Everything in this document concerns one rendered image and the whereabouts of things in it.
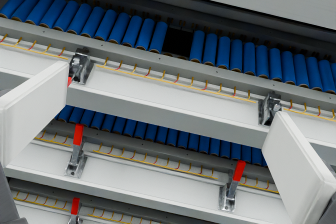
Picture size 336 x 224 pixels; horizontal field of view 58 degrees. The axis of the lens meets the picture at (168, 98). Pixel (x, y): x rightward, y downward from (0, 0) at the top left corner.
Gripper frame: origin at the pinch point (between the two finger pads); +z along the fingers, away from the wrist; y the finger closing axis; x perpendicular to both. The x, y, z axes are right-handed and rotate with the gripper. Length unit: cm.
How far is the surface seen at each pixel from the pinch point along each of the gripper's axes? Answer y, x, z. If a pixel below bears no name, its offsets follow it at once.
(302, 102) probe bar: 19.1, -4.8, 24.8
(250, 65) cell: 11.1, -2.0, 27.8
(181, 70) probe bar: 1.3, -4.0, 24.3
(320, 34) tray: 22.5, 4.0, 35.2
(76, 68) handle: -12.1, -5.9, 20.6
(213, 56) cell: 5.5, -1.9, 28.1
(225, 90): 8.0, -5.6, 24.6
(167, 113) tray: 0.7, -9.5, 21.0
